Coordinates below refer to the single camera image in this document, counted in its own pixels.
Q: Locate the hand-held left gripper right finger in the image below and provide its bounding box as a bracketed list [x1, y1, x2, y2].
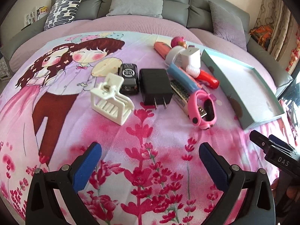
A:
[199, 142, 276, 225]

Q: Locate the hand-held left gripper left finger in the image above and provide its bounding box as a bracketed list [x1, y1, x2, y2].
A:
[25, 142, 102, 225]

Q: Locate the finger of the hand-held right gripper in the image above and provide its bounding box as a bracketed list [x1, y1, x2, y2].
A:
[268, 135, 300, 156]
[249, 130, 300, 168]

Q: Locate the pink kids watch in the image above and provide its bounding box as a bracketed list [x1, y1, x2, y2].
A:
[187, 90, 217, 130]

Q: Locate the white hair claw clip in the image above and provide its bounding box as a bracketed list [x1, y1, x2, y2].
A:
[90, 73, 134, 126]

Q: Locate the teal cardboard box lid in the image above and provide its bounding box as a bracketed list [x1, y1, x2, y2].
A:
[200, 49, 285, 130]

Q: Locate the gold patterned lighter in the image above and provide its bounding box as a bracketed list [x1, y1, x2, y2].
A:
[170, 80, 190, 116]

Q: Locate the red bottle with white cap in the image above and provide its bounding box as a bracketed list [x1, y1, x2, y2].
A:
[185, 65, 220, 89]

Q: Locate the blue yellow eraser tube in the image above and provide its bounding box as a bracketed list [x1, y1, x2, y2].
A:
[167, 64, 202, 94]

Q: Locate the black charger adapter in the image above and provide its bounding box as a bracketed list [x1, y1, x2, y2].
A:
[139, 68, 174, 110]

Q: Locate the black toy car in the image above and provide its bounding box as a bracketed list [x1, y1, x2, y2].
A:
[118, 63, 139, 96]

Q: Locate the white charger plug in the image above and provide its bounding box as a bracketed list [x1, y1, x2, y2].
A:
[180, 47, 201, 69]

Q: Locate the orange-pink phone case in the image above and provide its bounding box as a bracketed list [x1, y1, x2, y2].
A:
[153, 41, 174, 59]

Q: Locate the brown toy pup pink outfit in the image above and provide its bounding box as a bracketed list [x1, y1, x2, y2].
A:
[171, 37, 195, 50]

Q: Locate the person's right hand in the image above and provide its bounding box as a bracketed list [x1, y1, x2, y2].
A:
[271, 178, 300, 201]

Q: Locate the printed cartoon blanket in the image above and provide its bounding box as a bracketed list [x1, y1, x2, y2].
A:
[0, 30, 300, 225]

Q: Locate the orange bag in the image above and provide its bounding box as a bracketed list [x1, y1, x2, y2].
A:
[248, 25, 275, 51]

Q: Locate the patterned beige curtain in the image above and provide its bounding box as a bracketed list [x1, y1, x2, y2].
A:
[254, 0, 300, 75]

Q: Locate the white lace cloth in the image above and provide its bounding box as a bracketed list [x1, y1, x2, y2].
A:
[0, 58, 11, 80]

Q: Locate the grey purple pillow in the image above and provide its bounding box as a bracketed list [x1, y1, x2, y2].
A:
[208, 0, 248, 52]

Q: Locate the black white patterned pillow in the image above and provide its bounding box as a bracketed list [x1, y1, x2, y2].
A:
[44, 0, 87, 31]

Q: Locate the yellow magazine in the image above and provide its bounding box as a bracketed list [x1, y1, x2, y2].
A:
[36, 6, 48, 19]

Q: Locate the grey sofa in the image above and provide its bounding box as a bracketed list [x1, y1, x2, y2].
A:
[0, 0, 294, 99]

